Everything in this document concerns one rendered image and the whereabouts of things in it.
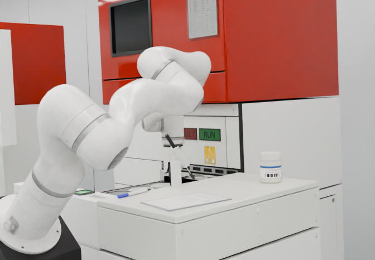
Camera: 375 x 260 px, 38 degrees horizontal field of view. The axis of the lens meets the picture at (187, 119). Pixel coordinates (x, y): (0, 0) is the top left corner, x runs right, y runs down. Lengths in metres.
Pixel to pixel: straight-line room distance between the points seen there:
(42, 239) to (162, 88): 0.51
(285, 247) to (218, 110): 0.63
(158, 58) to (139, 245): 0.52
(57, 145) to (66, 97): 0.13
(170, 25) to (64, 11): 3.80
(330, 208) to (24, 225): 1.49
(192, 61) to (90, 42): 3.90
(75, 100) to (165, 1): 1.05
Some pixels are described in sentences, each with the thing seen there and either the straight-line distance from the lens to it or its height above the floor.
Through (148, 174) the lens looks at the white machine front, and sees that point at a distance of 2.43.
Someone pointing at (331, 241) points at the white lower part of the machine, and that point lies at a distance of 2.57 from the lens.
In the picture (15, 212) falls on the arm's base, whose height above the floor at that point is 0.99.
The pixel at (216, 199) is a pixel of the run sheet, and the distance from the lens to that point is 1.52.
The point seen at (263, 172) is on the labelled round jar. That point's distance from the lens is 1.78.
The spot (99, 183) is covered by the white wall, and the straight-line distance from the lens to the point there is 5.52.
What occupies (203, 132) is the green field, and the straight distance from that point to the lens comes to 2.13.
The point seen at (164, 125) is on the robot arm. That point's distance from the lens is 1.97.
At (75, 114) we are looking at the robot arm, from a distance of 1.24.
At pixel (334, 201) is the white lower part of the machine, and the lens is 2.55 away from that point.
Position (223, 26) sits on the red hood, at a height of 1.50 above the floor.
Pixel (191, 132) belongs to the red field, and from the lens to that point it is 2.18.
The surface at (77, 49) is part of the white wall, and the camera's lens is 5.69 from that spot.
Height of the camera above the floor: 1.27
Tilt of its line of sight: 3 degrees down
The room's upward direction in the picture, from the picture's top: 2 degrees counter-clockwise
